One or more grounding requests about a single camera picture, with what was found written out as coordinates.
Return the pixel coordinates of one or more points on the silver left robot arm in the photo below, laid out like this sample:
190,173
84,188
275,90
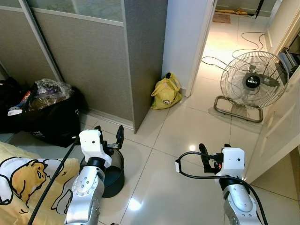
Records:
86,190

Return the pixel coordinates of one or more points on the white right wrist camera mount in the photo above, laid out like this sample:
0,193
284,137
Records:
233,161

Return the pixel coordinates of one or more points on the brown door mat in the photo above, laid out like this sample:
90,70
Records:
221,18

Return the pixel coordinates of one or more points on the metal floor fan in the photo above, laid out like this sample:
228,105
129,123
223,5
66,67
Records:
253,82

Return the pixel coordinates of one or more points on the yellow cartoon print blanket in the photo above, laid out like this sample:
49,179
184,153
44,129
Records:
28,187

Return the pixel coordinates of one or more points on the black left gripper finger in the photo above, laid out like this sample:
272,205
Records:
99,129
120,136

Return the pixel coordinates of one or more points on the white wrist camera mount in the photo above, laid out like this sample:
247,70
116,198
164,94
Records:
233,161
91,145

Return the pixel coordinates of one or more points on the yellow cloth bag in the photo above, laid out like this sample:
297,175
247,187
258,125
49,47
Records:
165,96

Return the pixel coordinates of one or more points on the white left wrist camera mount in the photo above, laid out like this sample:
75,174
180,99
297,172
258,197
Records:
91,145

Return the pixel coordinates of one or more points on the stack of books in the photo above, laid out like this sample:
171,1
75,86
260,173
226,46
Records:
288,60

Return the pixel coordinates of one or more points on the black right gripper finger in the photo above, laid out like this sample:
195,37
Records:
227,146
204,157

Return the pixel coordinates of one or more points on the black round waste bin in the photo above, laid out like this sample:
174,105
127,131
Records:
115,180

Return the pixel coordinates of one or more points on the red and white packet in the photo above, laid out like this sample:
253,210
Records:
18,107

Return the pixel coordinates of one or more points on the black leaning stick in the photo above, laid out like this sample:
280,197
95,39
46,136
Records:
259,8

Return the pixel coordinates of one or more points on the large black bag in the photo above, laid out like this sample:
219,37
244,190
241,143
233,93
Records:
51,124

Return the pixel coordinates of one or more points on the yellow floor clutter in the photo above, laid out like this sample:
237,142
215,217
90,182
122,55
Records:
241,11

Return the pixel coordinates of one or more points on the clear crumpled plastic bag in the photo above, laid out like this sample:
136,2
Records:
49,93

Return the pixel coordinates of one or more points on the grey sliding door wardrobe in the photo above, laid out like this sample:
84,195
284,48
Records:
93,56

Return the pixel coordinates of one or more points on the white door frame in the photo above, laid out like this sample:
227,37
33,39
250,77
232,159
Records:
185,42

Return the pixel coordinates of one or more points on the white door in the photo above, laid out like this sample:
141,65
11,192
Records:
276,131

